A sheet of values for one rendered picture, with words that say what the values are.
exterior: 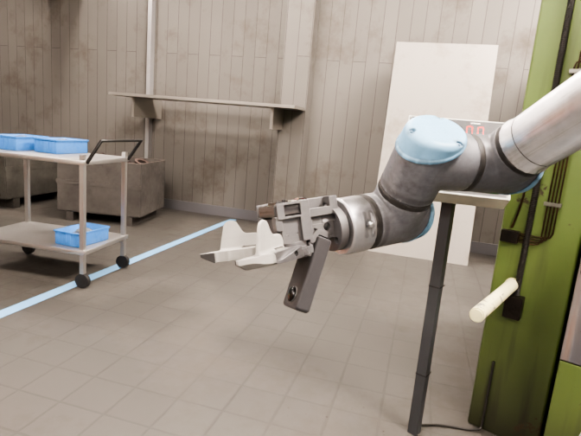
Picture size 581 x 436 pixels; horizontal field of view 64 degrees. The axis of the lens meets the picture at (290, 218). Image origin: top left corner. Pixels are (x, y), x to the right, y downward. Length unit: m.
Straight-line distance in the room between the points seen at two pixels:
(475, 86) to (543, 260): 3.14
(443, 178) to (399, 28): 4.59
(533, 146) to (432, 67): 4.20
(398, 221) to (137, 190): 4.28
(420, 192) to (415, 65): 4.21
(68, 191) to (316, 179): 2.62
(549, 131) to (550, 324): 1.33
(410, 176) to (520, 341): 1.38
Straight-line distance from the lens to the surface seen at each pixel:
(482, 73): 4.89
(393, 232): 0.74
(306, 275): 0.68
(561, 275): 1.90
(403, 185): 0.70
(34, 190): 6.10
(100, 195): 5.06
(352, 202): 0.71
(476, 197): 1.58
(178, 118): 5.89
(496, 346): 2.02
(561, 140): 0.69
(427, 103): 4.78
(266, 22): 5.56
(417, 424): 2.00
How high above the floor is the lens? 1.12
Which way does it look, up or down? 11 degrees down
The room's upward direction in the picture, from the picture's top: 5 degrees clockwise
